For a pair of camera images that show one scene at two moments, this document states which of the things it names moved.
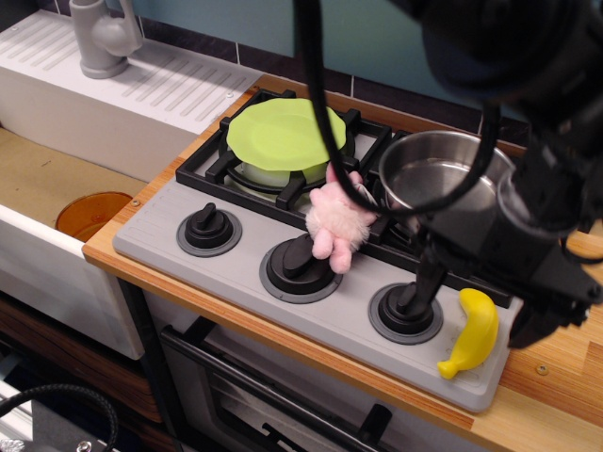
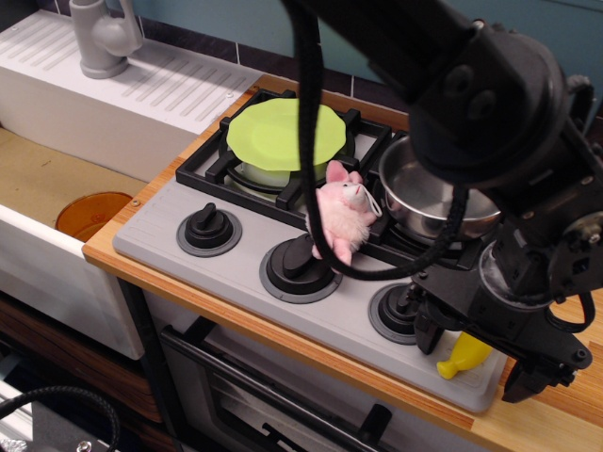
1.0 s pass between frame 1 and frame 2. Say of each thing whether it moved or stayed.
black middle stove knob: stayed
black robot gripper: moved
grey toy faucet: stayed
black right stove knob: stayed
